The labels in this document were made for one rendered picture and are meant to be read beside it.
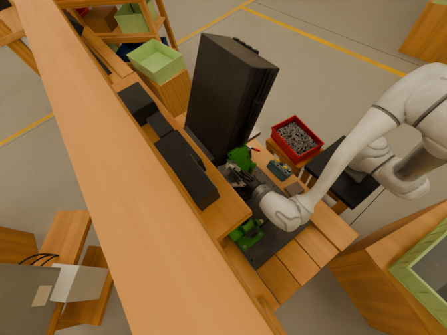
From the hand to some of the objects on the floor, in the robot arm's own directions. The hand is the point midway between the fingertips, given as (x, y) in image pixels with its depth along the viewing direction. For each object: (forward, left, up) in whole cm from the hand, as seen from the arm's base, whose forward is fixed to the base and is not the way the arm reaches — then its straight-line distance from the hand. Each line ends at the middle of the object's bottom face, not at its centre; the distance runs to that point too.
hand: (233, 167), depth 103 cm
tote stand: (-64, +101, -123) cm, 172 cm away
